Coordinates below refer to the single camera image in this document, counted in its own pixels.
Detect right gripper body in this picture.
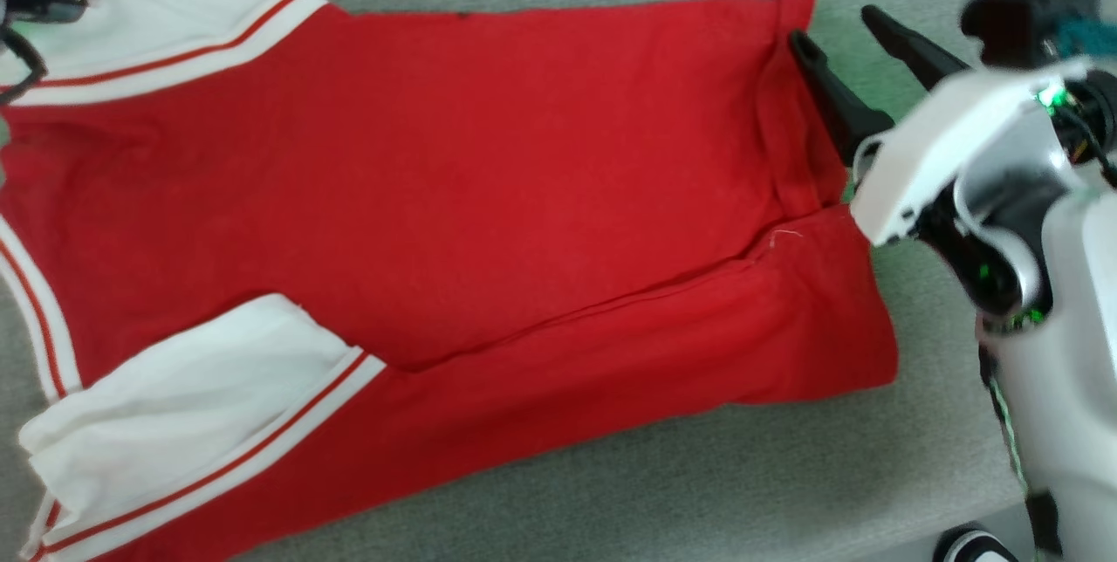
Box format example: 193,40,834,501
849,58,1093,249

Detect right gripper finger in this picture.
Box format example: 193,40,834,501
860,5,971,93
788,30,897,168

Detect red white sports jersey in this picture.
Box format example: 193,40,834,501
0,0,900,562

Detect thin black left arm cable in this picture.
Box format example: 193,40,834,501
0,21,50,97

